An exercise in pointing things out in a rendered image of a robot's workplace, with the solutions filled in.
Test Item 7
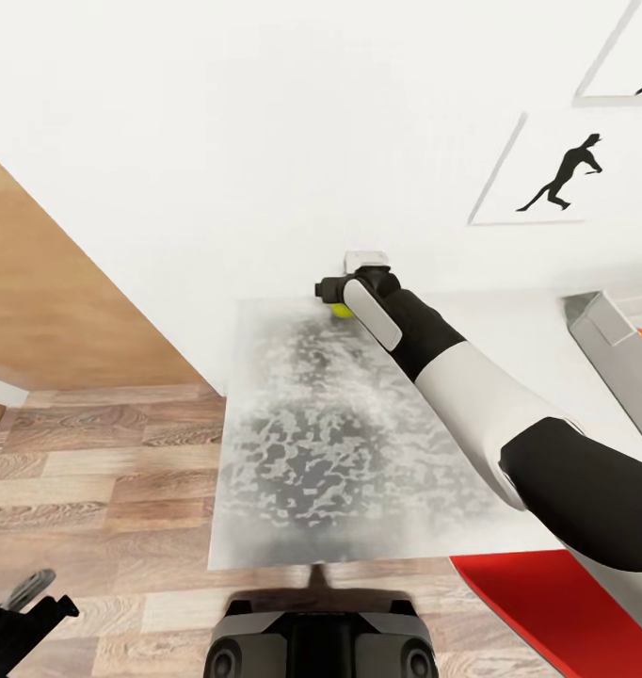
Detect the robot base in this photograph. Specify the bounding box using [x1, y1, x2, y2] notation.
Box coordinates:
[202, 599, 440, 678]

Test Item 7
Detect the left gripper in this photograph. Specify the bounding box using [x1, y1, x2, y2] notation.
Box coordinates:
[0, 594, 79, 678]

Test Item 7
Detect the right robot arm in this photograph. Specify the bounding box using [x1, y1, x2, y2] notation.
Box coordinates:
[314, 251, 642, 627]

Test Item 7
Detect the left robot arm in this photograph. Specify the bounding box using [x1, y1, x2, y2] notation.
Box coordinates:
[0, 567, 79, 678]

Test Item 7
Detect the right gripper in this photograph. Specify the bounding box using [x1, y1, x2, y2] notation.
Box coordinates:
[314, 274, 353, 304]

